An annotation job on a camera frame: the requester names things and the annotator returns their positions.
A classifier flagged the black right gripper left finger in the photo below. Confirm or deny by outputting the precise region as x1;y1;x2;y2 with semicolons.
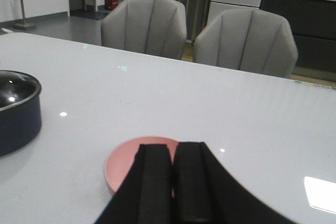
96;144;172;223

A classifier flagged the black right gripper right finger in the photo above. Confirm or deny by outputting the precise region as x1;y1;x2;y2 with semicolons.
173;142;292;223

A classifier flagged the pink bowl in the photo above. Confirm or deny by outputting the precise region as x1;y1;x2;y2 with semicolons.
103;135;178;195

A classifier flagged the glass lid with blue knob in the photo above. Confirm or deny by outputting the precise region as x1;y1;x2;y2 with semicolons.
1;70;42;112

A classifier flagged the dark blue saucepan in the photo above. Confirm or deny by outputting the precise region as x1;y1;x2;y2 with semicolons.
0;70;43;157

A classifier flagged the right grey upholstered chair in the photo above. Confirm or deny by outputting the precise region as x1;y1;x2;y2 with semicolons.
193;9;298;78

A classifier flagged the grey upholstered chair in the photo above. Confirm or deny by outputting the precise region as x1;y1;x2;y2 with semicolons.
193;9;298;78
101;0;187;60

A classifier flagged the left grey upholstered chair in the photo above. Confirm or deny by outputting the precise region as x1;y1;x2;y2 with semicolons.
101;0;187;60

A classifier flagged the dark grey counter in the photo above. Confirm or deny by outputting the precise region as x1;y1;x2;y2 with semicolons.
261;0;335;72

